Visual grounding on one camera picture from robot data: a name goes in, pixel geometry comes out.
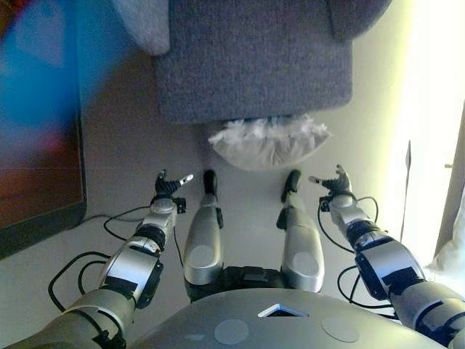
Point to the grey robot torso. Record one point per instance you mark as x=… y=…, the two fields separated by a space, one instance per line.
x=290 y=331

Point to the white sheer curtain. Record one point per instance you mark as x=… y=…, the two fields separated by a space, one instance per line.
x=450 y=258

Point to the silver robot right leg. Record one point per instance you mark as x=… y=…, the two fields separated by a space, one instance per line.
x=303 y=251

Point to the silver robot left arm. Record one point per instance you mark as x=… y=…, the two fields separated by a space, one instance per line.
x=130 y=265

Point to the black robot right foot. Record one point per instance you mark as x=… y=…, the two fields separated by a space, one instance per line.
x=292 y=181

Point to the dark grey cushion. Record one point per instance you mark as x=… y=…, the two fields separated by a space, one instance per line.
x=356 y=18

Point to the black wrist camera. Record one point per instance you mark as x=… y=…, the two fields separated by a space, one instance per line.
x=182 y=205
x=324 y=205

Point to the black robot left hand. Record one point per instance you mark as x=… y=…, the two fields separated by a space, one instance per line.
x=165 y=187

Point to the dark grey fabric sofa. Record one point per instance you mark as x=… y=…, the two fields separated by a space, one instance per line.
x=254 y=65

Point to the dark black-framed panel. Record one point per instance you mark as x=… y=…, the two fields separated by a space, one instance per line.
x=36 y=181

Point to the black robot foot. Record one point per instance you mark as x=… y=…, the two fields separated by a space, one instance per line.
x=292 y=181
x=210 y=181

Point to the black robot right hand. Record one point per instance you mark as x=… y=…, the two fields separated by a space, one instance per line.
x=338 y=185

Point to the thin dark floor stand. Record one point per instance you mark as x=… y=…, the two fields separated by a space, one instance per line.
x=407 y=163

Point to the black robot left foot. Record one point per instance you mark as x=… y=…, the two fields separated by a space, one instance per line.
x=210 y=181

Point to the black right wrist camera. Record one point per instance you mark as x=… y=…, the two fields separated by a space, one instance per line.
x=324 y=205

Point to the white fringed cushion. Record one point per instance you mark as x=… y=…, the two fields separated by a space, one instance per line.
x=261 y=149

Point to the black robot waist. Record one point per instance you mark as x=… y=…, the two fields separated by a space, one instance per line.
x=250 y=276

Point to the light wooden board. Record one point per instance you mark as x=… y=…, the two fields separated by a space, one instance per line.
x=456 y=181

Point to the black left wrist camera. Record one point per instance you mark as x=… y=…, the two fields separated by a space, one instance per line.
x=182 y=205

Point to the light grey cushion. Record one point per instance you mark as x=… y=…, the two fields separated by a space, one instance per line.
x=145 y=25

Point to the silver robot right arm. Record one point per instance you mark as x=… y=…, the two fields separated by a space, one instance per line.
x=385 y=261

